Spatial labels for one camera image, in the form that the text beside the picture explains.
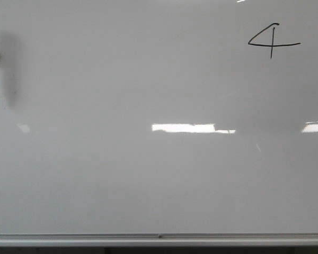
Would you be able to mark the white glossy whiteboard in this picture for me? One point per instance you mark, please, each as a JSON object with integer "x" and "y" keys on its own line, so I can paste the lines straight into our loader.
{"x": 158, "y": 117}

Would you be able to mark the aluminium whiteboard tray rail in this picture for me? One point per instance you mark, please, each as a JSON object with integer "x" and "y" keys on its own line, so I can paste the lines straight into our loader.
{"x": 160, "y": 240}

